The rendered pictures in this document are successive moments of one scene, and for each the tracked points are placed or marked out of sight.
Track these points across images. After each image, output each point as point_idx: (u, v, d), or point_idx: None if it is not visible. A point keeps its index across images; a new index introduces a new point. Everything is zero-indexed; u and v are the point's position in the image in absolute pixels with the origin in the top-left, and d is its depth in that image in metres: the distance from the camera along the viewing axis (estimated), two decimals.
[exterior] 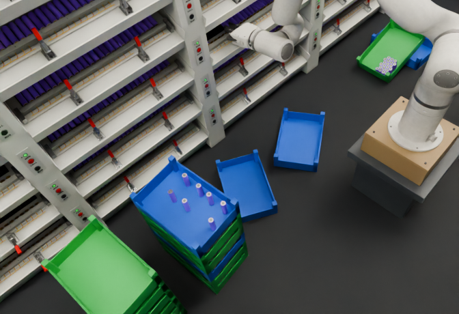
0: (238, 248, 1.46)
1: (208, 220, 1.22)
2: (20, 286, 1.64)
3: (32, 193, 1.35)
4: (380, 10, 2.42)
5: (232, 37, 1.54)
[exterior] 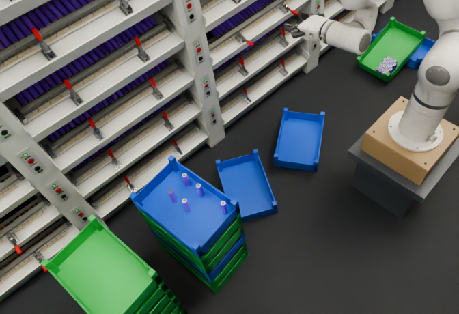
0: (238, 248, 1.46)
1: (216, 35, 1.63)
2: (20, 286, 1.64)
3: (32, 193, 1.35)
4: (380, 10, 2.42)
5: (300, 33, 1.44)
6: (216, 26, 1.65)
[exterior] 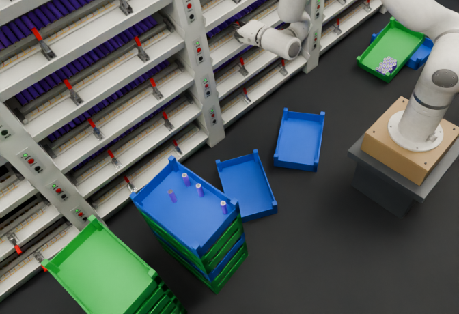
0: (238, 248, 1.46)
1: (214, 33, 1.64)
2: (20, 286, 1.64)
3: (32, 193, 1.35)
4: (380, 10, 2.42)
5: (240, 34, 1.55)
6: None
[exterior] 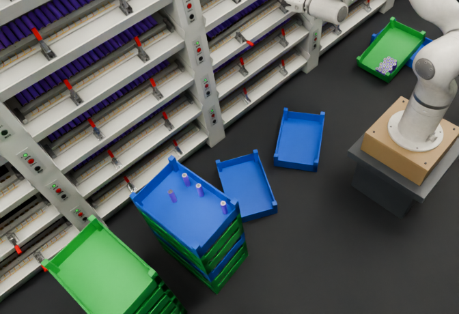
0: (238, 248, 1.46)
1: (214, 33, 1.64)
2: (20, 286, 1.64)
3: (32, 193, 1.35)
4: (380, 10, 2.42)
5: (286, 3, 1.64)
6: None
